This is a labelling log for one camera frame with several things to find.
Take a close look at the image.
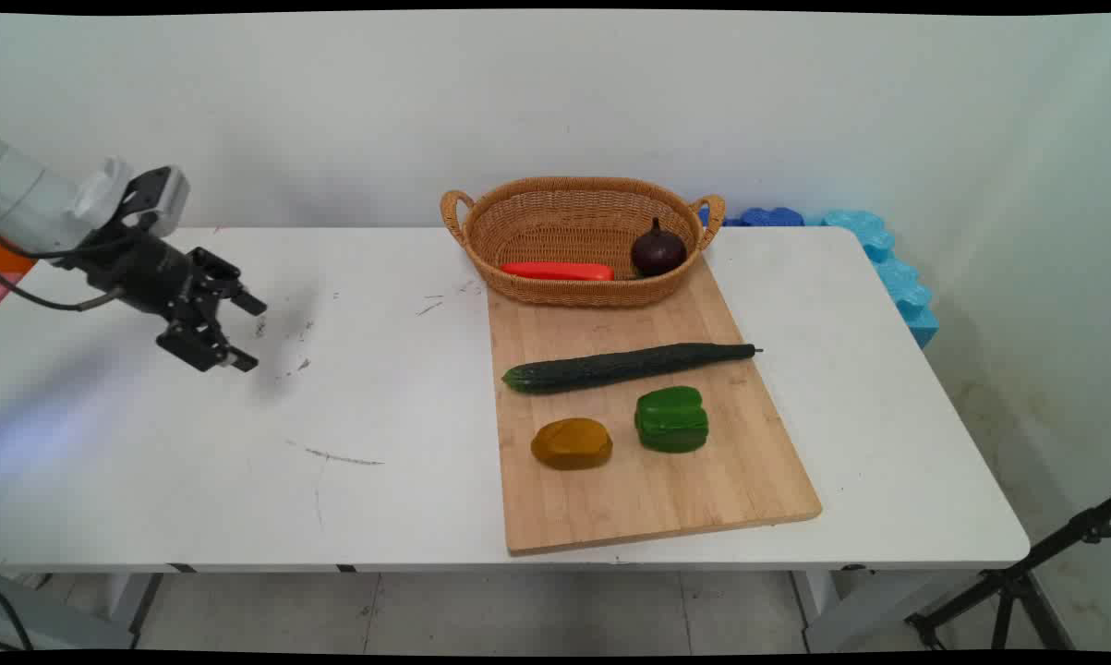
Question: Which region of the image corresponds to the green bell pepper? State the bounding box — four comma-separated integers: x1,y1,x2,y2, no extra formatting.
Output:
634,386,710,454

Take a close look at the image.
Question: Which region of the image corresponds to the woven wicker basket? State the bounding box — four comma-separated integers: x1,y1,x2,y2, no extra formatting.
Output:
440,176,727,308

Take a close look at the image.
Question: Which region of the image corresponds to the orange box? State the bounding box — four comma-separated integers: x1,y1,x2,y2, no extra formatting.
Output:
0,236,37,278

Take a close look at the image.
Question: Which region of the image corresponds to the brown-yellow potato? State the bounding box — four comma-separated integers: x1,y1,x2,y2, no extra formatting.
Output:
530,417,614,472

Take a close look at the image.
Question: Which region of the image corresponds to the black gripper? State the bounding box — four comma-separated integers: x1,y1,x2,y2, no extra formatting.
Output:
54,227,268,374

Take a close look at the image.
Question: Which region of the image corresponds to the black cable with metal plug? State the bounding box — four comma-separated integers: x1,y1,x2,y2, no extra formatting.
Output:
0,589,35,652

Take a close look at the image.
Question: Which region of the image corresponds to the dark purple onion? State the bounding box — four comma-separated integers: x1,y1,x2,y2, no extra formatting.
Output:
630,217,688,278

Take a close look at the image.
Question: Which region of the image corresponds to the wooden cutting board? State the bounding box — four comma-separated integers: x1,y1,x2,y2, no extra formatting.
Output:
486,255,824,557

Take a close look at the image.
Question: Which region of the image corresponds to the white table leg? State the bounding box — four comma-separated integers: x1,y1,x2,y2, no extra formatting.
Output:
789,567,898,653
89,573,164,649

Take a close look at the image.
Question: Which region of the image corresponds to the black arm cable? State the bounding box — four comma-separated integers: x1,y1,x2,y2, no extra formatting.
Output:
0,236,146,313

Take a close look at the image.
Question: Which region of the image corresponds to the long dark green cucumber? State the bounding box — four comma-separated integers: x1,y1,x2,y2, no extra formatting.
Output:
501,343,765,395

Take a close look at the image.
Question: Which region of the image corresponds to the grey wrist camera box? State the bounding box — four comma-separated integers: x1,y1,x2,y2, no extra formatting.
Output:
115,164,192,240

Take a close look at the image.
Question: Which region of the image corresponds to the black tripod stand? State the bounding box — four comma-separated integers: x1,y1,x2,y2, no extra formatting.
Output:
905,494,1111,652

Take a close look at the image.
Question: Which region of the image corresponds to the light blue foam piece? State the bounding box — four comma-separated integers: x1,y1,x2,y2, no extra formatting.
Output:
821,210,940,349

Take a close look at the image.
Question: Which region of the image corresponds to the dark blue foam piece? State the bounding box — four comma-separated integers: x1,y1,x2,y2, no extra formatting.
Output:
697,206,806,228

